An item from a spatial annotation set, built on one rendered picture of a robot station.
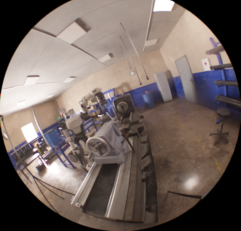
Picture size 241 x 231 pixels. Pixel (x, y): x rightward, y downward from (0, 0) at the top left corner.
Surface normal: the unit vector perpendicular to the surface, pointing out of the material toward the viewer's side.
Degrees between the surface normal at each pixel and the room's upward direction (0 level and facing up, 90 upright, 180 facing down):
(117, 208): 0
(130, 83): 90
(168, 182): 0
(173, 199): 0
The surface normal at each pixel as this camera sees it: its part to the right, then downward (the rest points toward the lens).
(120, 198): -0.35, -0.92
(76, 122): 0.37, 0.08
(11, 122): 0.92, -0.30
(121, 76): -0.17, 0.27
